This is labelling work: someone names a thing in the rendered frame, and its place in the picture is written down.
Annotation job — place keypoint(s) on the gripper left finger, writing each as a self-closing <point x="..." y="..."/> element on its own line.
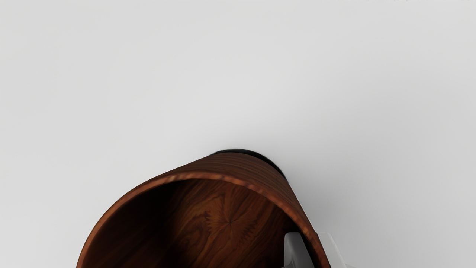
<point x="295" y="251"/>

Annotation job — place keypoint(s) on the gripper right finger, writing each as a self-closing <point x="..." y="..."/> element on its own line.
<point x="332" y="250"/>

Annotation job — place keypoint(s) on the brown wooden mug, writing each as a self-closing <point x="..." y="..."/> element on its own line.
<point x="208" y="223"/>

